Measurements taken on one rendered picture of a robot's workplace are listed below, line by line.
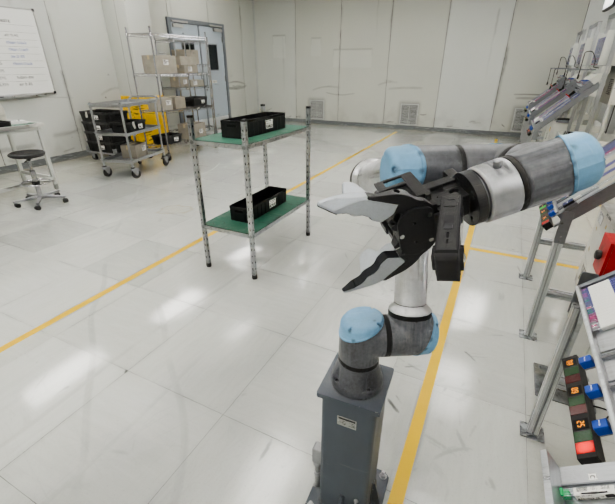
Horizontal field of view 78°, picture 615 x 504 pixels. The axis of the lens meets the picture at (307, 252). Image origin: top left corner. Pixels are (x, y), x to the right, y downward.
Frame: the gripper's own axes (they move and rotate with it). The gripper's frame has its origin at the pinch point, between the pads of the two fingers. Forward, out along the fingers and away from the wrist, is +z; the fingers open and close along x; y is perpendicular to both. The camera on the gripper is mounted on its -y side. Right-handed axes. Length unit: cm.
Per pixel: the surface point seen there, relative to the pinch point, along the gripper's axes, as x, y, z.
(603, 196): -98, 88, -135
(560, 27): -240, 672, -575
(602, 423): -62, -9, -44
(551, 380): -120, 27, -69
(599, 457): -64, -14, -40
